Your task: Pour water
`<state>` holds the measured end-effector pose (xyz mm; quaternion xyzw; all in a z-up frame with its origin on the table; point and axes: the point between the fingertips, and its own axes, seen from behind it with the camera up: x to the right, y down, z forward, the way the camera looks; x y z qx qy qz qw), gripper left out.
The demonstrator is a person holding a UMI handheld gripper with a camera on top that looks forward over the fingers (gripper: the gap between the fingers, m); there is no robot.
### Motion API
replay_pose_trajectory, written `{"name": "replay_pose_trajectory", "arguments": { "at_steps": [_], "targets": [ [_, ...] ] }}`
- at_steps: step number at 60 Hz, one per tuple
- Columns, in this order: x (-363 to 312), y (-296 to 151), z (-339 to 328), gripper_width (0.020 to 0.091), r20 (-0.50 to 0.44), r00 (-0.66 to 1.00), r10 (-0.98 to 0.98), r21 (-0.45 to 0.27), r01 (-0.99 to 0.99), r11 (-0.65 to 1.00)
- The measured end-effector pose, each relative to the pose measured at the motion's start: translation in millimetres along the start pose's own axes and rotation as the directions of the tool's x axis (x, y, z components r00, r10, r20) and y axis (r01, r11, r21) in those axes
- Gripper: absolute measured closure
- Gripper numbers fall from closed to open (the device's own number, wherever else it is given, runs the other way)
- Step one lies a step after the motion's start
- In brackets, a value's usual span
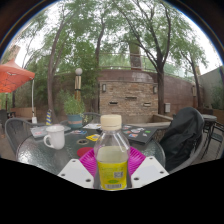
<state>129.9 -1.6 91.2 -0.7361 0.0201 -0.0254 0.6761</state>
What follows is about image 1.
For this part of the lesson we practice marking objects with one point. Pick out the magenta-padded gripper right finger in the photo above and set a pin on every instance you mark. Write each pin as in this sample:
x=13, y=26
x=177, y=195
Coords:
x=148, y=171

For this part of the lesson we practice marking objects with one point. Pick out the black wall lamp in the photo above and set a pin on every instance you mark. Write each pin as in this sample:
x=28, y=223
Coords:
x=155, y=89
x=104, y=87

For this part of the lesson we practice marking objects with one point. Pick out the grey wicker chair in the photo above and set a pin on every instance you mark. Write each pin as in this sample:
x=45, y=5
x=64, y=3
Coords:
x=196, y=156
x=15, y=131
x=93, y=117

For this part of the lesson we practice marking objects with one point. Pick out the orange canopy tent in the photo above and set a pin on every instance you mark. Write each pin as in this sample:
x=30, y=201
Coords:
x=13, y=76

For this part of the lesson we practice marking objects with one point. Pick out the black jacket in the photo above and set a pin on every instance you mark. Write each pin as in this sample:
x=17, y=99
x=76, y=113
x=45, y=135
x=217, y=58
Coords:
x=181, y=136

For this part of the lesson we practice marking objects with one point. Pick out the clear bottle with yellow label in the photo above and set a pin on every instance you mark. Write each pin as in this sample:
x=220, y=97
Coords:
x=112, y=166

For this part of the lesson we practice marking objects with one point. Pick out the yellow card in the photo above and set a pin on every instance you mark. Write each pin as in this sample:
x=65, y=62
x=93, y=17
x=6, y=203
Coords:
x=93, y=137

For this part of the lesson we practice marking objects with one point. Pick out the white mug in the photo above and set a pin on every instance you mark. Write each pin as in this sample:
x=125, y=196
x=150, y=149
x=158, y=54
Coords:
x=56, y=136

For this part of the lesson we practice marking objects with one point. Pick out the blue yellow striped cone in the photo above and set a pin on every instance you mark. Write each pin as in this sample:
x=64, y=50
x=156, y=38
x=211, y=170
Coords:
x=49, y=118

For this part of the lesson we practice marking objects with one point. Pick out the black bar table and stools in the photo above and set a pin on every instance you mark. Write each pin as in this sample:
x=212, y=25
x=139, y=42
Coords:
x=213, y=130

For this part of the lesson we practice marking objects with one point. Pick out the white canopy base weight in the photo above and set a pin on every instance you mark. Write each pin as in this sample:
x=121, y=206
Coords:
x=34, y=120

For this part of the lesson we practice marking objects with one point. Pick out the grey wall box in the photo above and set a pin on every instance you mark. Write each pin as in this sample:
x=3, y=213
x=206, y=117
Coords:
x=167, y=108

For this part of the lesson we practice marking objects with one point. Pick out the black laptop with stickers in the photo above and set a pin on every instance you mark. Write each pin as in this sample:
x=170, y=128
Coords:
x=140, y=133

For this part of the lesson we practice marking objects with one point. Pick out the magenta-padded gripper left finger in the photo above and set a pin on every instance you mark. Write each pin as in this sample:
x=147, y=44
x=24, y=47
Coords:
x=75, y=173

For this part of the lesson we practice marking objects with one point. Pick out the globe lamp post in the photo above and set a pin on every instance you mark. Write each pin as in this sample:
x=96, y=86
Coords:
x=78, y=83

